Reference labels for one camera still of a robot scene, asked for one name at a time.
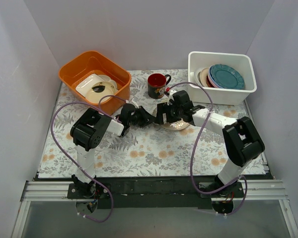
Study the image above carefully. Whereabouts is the white deep scalloped plate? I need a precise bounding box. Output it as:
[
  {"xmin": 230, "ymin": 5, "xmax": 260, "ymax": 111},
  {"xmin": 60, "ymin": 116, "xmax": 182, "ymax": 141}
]
[{"xmin": 194, "ymin": 67, "xmax": 204, "ymax": 86}]

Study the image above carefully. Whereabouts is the cream and blue floral plate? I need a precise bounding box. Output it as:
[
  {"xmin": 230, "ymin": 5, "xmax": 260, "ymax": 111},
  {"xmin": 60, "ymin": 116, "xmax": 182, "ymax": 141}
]
[{"xmin": 199, "ymin": 67, "xmax": 209, "ymax": 87}]

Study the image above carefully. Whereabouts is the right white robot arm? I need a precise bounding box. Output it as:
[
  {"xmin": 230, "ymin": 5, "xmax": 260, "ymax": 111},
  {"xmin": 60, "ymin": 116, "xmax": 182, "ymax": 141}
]
[{"xmin": 155, "ymin": 90, "xmax": 265, "ymax": 197}]

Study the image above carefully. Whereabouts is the orange plastic bin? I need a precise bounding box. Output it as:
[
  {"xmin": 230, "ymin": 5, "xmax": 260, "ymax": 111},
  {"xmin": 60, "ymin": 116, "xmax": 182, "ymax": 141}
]
[{"xmin": 58, "ymin": 50, "xmax": 132, "ymax": 116}]

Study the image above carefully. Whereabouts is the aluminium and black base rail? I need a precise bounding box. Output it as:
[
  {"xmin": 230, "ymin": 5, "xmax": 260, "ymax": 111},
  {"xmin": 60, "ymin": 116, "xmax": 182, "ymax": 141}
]
[{"xmin": 12, "ymin": 168, "xmax": 298, "ymax": 238}]

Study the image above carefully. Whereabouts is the cream and green floral plate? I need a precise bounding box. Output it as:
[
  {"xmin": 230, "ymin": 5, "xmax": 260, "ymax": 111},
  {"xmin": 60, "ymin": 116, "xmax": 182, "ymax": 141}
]
[{"xmin": 161, "ymin": 114, "xmax": 190, "ymax": 131}]

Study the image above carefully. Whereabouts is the pink plate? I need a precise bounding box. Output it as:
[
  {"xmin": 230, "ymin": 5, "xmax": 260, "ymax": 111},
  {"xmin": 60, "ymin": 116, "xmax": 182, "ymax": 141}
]
[{"xmin": 208, "ymin": 72, "xmax": 221, "ymax": 88}]

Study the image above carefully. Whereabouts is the dark teal scalloped plate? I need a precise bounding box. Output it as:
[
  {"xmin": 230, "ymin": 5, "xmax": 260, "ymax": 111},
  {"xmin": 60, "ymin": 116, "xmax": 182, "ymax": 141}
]
[{"xmin": 212, "ymin": 64, "xmax": 245, "ymax": 90}]

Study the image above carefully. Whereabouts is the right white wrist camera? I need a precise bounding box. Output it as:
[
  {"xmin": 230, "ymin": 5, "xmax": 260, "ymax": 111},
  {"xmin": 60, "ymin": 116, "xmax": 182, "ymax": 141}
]
[{"xmin": 167, "ymin": 89, "xmax": 177, "ymax": 105}]

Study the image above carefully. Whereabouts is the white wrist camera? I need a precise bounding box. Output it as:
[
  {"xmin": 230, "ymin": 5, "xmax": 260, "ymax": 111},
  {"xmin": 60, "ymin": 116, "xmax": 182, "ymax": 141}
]
[
  {"xmin": 167, "ymin": 89, "xmax": 177, "ymax": 105},
  {"xmin": 130, "ymin": 97, "xmax": 140, "ymax": 109}
]

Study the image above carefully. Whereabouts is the cream plate with black motif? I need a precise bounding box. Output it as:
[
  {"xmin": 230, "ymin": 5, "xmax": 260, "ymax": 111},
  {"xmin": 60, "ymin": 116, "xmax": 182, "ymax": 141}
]
[{"xmin": 85, "ymin": 82, "xmax": 116, "ymax": 104}]

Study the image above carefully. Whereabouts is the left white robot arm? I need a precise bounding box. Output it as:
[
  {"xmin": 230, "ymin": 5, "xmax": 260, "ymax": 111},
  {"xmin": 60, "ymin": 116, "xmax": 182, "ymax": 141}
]
[{"xmin": 70, "ymin": 103, "xmax": 155, "ymax": 198}]

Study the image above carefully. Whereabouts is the white plastic bin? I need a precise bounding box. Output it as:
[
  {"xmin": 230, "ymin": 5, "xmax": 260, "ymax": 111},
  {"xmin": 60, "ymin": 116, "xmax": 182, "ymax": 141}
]
[{"xmin": 187, "ymin": 51, "xmax": 257, "ymax": 105}]

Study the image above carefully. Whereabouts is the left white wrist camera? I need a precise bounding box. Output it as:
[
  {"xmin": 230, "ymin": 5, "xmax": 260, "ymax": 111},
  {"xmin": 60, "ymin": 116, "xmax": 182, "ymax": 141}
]
[{"xmin": 130, "ymin": 97, "xmax": 140, "ymax": 109}]

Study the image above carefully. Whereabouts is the white square dish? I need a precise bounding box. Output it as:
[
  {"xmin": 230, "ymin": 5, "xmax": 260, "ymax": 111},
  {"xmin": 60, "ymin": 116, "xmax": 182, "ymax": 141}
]
[{"xmin": 75, "ymin": 74, "xmax": 103, "ymax": 98}]

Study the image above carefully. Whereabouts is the light blue plate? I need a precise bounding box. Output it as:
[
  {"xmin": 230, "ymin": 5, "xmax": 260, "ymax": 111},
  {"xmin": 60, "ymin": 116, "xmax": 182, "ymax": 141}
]
[{"xmin": 208, "ymin": 65, "xmax": 222, "ymax": 89}]

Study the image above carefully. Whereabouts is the black and red mug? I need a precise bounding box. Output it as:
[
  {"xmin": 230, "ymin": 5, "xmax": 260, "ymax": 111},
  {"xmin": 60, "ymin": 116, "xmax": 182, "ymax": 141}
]
[{"xmin": 147, "ymin": 73, "xmax": 172, "ymax": 99}]

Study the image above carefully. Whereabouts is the red-brown plastic plate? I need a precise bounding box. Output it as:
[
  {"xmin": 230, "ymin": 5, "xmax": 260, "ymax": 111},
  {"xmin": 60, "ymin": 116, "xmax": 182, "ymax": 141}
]
[{"xmin": 206, "ymin": 76, "xmax": 213, "ymax": 88}]

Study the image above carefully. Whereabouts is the cream floral plate in bin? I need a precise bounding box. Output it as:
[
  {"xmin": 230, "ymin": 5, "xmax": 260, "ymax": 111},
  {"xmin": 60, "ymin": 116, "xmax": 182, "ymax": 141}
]
[{"xmin": 98, "ymin": 75, "xmax": 118, "ymax": 93}]

